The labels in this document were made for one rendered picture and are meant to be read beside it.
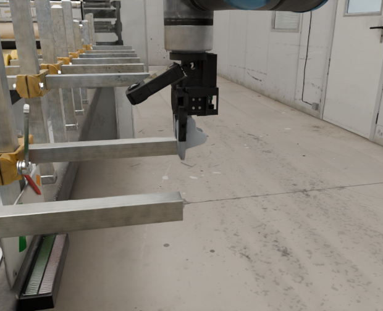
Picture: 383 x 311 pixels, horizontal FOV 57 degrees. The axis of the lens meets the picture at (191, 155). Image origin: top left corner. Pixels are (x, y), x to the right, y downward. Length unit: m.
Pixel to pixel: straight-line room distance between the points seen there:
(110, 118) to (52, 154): 2.70
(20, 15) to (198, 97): 0.43
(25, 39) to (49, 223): 0.51
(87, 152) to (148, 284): 1.06
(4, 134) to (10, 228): 0.22
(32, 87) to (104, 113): 2.54
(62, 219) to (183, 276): 1.27
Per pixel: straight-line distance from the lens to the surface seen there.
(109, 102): 3.36
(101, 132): 3.43
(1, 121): 0.66
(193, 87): 0.66
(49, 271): 0.64
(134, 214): 0.47
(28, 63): 0.89
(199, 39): 0.64
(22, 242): 0.67
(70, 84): 0.92
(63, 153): 0.70
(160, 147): 0.70
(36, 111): 0.91
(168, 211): 0.47
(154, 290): 1.64
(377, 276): 1.91
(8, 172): 0.66
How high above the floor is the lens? 1.07
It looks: 20 degrees down
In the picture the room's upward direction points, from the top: straight up
